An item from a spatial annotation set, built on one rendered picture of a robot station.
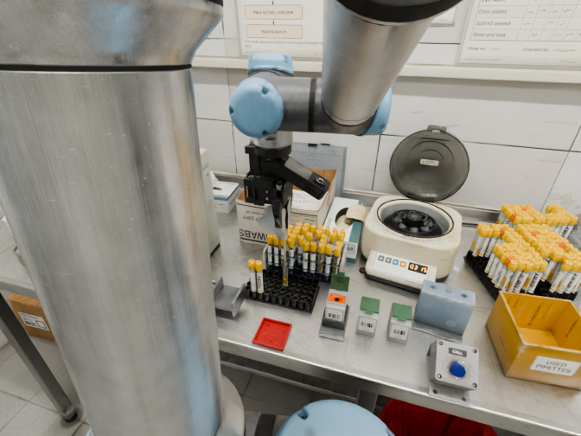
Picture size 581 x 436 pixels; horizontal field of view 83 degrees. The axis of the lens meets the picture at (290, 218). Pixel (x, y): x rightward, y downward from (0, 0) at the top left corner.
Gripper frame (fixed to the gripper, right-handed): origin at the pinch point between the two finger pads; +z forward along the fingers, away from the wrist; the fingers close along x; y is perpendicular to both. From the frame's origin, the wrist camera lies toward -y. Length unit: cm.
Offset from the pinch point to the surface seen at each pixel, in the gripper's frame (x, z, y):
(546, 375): 9, 15, -53
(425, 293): 1.0, 8.4, -30.9
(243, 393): -19, 105, 27
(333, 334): 9.9, 16.5, -13.7
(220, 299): 9.9, 13.9, 12.3
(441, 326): 1.7, 16.1, -35.6
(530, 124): -51, -15, -56
